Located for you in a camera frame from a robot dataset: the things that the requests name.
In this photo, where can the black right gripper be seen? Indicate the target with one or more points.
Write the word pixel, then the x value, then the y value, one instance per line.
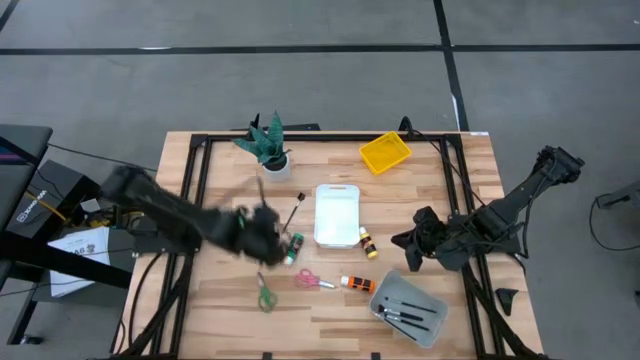
pixel 430 227

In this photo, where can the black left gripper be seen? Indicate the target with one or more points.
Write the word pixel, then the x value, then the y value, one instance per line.
pixel 257 230

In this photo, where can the green paint bottle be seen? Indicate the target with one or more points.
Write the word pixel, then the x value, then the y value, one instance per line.
pixel 295 245

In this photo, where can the yellow paint bottle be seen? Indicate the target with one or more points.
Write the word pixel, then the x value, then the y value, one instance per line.
pixel 369 245

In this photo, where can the orange paint bottle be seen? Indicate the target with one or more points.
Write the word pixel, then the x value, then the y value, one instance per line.
pixel 362 284

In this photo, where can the thick black paintbrush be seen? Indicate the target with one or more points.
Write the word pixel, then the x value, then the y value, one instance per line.
pixel 407 316

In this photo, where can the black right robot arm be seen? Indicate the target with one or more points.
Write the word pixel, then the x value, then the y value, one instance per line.
pixel 520 195

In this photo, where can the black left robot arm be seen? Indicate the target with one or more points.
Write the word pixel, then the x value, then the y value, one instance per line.
pixel 165 207

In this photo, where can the black wide-head paintbrush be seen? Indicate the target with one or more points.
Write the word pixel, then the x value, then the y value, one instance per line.
pixel 294 211

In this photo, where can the grey plastic bin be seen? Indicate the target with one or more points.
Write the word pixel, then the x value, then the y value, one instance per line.
pixel 400 289

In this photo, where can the white plastic bin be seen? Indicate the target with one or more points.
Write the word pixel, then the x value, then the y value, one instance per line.
pixel 336 215

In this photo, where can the yellow mesh basket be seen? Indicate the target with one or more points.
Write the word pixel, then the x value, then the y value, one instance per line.
pixel 385 152

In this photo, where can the green plant in white pot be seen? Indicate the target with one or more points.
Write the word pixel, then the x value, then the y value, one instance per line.
pixel 272 145

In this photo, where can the small black table clamp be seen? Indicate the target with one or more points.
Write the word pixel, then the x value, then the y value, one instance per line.
pixel 375 356
pixel 267 356

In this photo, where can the white label sticker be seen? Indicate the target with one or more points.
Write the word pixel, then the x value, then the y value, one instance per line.
pixel 480 133

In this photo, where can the white paper sheet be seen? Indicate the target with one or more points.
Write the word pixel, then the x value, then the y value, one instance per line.
pixel 70 242

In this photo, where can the grey floor equipment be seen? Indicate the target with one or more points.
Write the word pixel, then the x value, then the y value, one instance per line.
pixel 625 195

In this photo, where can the black equipment box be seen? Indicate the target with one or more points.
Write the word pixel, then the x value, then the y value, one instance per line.
pixel 40 200

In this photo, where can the black side desk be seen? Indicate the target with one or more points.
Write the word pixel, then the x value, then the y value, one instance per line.
pixel 25 137

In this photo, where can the black triangular bracket piece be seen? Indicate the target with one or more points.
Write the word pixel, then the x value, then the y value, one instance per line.
pixel 506 299

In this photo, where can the black aluminium table frame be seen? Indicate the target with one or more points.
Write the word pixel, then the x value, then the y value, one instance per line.
pixel 340 136

